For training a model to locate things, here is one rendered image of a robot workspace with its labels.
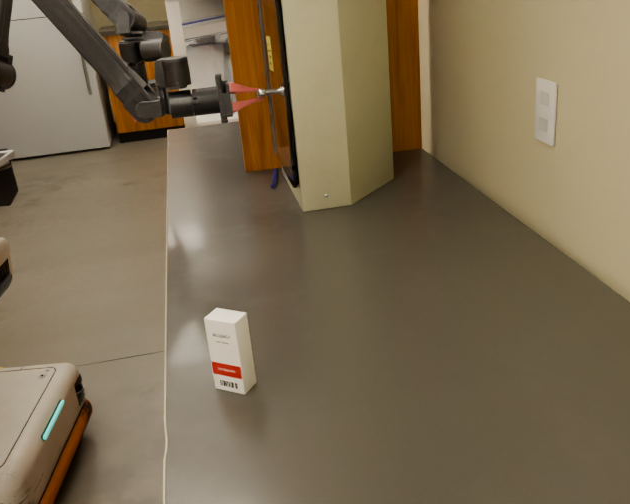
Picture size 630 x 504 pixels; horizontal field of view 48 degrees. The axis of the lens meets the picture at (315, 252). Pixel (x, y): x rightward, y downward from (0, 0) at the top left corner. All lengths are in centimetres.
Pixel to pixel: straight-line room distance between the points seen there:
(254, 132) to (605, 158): 96
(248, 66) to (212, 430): 114
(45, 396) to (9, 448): 25
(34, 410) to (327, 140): 127
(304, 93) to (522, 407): 84
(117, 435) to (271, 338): 157
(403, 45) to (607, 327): 106
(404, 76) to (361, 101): 38
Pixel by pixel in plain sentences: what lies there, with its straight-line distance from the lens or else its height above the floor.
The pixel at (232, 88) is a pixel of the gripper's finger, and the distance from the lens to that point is 155.
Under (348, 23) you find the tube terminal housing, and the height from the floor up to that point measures 132.
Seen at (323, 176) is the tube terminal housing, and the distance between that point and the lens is 154.
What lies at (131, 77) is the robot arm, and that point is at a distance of 157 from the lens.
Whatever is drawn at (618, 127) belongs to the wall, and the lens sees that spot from 119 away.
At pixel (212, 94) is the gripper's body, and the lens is 156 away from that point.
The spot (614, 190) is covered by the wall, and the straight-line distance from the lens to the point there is 122.
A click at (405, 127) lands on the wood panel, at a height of 100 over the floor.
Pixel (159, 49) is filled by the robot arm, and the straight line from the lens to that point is 186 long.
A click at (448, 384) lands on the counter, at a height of 94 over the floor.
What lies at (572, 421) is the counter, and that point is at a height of 94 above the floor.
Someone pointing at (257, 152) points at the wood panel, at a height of 99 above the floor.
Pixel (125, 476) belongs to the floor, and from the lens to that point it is 241.
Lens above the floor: 147
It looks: 23 degrees down
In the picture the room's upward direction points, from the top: 5 degrees counter-clockwise
